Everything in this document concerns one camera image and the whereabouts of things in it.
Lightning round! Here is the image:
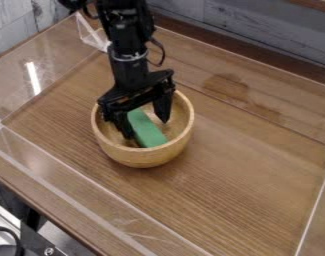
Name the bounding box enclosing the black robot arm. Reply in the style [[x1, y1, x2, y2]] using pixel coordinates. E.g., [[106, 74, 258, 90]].
[[58, 0, 176, 139]]

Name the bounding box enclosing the brown wooden bowl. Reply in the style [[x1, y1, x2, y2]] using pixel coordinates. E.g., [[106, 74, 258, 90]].
[[91, 90, 196, 168]]

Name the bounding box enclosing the black metal table bracket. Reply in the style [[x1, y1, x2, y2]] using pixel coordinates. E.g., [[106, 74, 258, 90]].
[[21, 217, 67, 256]]

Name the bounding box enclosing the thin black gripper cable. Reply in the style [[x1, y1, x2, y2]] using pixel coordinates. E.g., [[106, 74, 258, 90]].
[[146, 37, 168, 68]]

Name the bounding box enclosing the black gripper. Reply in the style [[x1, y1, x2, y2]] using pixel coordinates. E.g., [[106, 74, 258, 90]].
[[98, 50, 176, 139]]

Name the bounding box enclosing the black cable under table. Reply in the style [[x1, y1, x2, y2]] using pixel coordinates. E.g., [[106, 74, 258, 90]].
[[0, 225, 23, 256]]

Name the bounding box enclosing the clear acrylic corner bracket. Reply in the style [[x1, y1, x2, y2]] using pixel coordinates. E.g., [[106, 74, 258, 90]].
[[75, 12, 110, 52]]

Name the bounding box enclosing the green rectangular block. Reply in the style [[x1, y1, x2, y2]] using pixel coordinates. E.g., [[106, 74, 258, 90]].
[[127, 109, 168, 148]]

